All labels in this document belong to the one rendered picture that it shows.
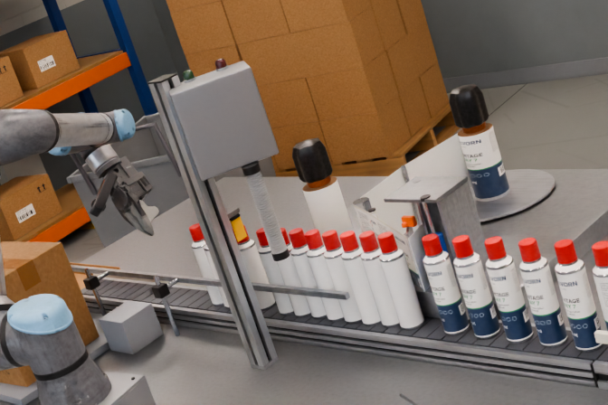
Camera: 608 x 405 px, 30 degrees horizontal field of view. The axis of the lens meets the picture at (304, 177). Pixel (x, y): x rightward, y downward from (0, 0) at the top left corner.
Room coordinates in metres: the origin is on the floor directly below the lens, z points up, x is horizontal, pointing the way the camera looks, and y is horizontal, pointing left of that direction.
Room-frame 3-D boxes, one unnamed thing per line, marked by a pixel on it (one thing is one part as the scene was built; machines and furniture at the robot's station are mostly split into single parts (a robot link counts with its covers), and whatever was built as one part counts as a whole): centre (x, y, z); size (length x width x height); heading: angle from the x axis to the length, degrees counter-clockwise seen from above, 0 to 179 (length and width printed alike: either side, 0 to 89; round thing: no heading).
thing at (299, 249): (2.32, 0.05, 0.98); 0.05 x 0.05 x 0.20
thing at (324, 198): (2.65, -0.03, 1.03); 0.09 x 0.09 x 0.30
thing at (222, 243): (2.28, 0.21, 1.16); 0.04 x 0.04 x 0.67; 41
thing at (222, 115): (2.27, 0.12, 1.38); 0.17 x 0.10 x 0.19; 96
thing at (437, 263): (2.04, -0.19, 0.98); 0.05 x 0.05 x 0.20
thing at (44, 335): (2.18, 0.60, 1.10); 0.13 x 0.12 x 0.14; 70
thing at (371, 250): (2.17, -0.08, 0.98); 0.05 x 0.05 x 0.20
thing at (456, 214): (2.15, -0.22, 1.01); 0.14 x 0.13 x 0.26; 41
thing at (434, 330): (2.41, 0.13, 0.86); 1.65 x 0.08 x 0.04; 41
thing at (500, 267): (1.93, -0.29, 0.98); 0.05 x 0.05 x 0.20
